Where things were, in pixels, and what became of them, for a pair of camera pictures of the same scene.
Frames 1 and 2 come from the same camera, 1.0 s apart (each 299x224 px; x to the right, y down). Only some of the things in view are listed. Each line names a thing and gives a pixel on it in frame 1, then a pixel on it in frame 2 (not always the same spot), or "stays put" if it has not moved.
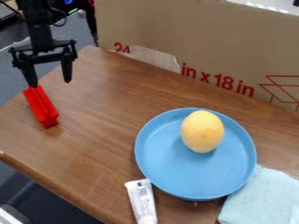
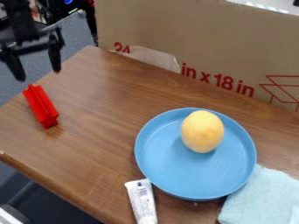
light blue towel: (266, 201) stays put
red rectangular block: (42, 106) stays put
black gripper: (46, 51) → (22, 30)
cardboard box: (234, 45) stays put
